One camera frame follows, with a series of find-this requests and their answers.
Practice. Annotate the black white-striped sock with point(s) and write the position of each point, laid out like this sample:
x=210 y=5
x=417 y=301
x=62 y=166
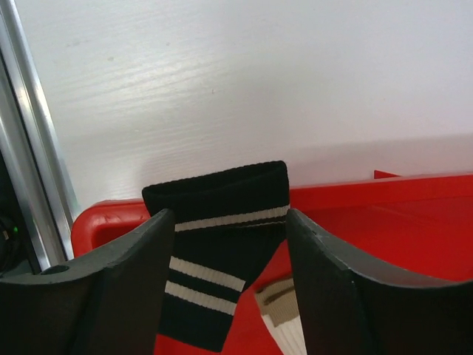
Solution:
x=228 y=225

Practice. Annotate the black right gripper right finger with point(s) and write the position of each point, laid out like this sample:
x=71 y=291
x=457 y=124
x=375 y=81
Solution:
x=351 y=302

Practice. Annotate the red plastic tray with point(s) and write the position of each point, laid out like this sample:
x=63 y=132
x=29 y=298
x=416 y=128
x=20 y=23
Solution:
x=423 y=223

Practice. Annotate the brown cream striped sock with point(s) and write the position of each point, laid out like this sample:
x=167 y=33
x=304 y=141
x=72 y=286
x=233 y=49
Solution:
x=279 y=311

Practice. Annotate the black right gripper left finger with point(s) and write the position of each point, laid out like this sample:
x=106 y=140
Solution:
x=107 y=301

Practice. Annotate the aluminium mounting rail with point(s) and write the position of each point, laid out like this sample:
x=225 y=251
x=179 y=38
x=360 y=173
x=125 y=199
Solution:
x=31 y=151

